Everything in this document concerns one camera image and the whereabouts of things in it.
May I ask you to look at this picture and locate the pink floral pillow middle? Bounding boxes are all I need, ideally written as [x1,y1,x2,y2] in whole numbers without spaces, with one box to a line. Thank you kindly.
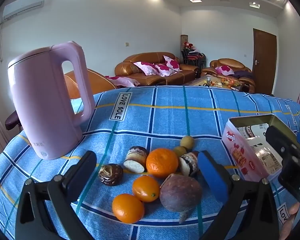
[154,64,177,77]

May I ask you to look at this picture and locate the large orange tangerine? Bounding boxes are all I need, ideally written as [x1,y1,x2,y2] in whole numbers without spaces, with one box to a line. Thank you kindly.
[146,148,179,179]

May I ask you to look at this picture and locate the pink floral armchair pillow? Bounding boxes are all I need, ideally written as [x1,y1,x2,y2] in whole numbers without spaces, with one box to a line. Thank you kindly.
[215,65,235,76]

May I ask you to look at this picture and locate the brown leather armchair far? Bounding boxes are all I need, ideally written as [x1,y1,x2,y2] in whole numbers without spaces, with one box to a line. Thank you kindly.
[201,58,256,93]

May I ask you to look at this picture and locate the pink cookie tin box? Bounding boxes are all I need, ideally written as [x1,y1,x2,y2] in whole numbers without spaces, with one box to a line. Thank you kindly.
[222,114,297,181]

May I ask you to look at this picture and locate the brown wooden door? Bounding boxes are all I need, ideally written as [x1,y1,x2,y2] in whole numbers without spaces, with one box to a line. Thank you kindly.
[253,29,277,95]

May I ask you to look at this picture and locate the pink floral pillow right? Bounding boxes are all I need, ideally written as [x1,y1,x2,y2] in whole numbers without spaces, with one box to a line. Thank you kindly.
[164,55,180,72]

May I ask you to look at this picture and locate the chocolate glazed pastry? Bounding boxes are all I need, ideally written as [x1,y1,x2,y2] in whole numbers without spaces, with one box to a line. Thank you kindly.
[98,164,123,186]

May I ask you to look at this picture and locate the brown leather three-seat sofa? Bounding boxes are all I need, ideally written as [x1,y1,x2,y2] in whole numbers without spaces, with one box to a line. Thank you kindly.
[115,52,200,86]

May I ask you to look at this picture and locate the person's right hand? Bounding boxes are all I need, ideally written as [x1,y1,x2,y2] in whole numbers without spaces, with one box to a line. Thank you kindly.
[279,202,300,240]

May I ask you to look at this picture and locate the coffee table with clutter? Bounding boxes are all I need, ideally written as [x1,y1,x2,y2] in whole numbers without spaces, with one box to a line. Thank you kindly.
[185,75,242,91]

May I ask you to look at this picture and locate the pink electric kettle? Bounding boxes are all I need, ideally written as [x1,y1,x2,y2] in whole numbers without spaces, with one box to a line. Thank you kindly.
[7,41,95,160]

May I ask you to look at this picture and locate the pink floral pillow left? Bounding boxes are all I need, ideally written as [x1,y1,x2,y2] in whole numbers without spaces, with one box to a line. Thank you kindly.
[134,61,159,76]

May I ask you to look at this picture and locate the brown leather chair near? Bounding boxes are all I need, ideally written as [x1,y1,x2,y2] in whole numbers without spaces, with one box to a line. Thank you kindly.
[64,69,117,99]

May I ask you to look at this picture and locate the stacked dark chairs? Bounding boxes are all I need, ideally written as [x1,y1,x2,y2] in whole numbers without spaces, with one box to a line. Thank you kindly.
[181,41,206,69]

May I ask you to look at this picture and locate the dark purple passion fruit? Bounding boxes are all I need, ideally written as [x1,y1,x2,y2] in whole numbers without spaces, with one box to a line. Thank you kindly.
[159,173,203,224]

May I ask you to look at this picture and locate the small orange front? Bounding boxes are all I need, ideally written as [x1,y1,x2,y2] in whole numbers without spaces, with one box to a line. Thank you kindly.
[112,193,145,224]

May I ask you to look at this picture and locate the white wall air conditioner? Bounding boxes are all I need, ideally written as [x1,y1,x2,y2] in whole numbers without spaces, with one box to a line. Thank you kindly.
[2,0,45,21]

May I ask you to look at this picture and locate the small orange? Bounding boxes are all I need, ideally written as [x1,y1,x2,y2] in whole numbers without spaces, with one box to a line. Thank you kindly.
[112,193,145,224]
[132,176,160,203]

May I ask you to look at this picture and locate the blue plaid tablecloth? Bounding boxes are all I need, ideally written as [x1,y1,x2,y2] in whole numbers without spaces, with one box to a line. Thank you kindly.
[0,86,300,239]

